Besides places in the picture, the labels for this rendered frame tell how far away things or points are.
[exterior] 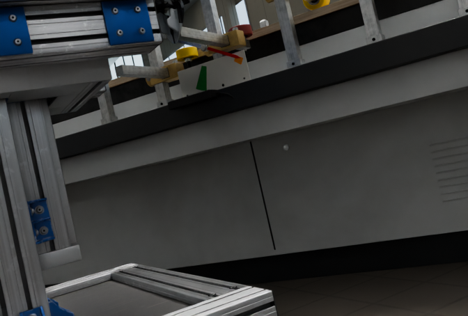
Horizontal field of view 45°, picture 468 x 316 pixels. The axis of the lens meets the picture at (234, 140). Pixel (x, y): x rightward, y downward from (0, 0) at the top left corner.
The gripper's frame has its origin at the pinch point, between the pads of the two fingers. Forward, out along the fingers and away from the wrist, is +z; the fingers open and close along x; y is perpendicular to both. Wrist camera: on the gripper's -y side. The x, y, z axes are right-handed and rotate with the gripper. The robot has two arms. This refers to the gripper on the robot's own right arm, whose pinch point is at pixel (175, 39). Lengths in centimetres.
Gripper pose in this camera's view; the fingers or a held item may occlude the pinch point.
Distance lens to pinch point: 157.4
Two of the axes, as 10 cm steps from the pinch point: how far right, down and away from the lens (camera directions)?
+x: 8.6, -2.1, -4.7
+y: -4.7, 0.7, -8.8
